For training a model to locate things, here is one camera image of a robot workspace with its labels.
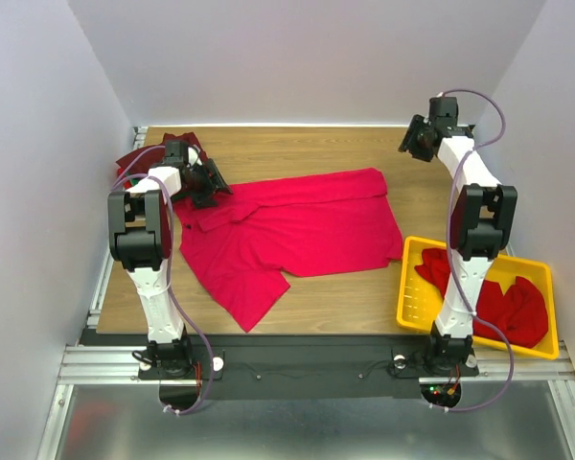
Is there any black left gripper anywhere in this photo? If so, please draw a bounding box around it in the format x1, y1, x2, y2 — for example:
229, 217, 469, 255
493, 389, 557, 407
184, 160, 233, 211

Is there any pink magenta t shirt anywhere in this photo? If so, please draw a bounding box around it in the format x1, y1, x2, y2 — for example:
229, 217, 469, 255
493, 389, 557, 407
174, 168, 403, 333

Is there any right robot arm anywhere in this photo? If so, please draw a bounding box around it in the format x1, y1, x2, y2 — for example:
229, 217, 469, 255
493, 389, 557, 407
400, 90, 518, 376

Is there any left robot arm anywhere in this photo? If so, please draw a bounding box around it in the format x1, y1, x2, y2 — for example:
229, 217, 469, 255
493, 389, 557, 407
107, 136, 231, 380

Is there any maroon folded shirt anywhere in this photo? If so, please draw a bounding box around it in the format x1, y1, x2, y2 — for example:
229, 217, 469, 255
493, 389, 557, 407
116, 132, 208, 174

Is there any yellow plastic tray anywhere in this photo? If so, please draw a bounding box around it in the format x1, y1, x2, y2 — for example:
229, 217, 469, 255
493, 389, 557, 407
396, 236, 560, 360

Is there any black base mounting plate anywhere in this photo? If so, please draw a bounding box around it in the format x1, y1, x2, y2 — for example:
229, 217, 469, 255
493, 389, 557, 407
132, 334, 478, 405

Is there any red shirt in tray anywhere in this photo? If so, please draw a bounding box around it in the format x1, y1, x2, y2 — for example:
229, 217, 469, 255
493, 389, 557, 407
415, 248, 548, 349

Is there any aluminium frame rail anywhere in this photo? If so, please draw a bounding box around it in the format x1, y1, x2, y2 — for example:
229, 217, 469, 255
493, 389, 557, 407
58, 346, 575, 385

